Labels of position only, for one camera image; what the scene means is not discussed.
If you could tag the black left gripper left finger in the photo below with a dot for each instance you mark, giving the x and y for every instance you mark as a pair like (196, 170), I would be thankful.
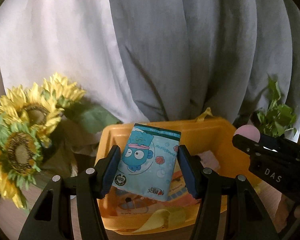
(50, 217)

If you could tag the pink round puff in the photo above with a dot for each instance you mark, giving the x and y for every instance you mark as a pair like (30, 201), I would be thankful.
(249, 131)

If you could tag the blue cartoon tissue pack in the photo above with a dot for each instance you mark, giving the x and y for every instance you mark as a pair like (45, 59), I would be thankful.
(147, 162)

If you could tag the green leafy plant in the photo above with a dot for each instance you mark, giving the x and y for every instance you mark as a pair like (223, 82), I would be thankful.
(278, 118)

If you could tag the lilac folded cloth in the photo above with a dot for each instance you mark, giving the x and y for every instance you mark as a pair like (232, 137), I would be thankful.
(209, 160)

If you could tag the orange plastic crate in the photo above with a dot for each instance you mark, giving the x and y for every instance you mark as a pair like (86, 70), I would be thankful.
(131, 214)

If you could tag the sunflower bouquet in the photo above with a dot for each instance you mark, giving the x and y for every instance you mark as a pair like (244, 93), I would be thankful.
(31, 132)

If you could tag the grey curtain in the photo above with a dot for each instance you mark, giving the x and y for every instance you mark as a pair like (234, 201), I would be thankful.
(184, 56)

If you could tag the pale pink curtain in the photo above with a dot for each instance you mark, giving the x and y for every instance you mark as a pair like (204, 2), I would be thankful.
(75, 38)

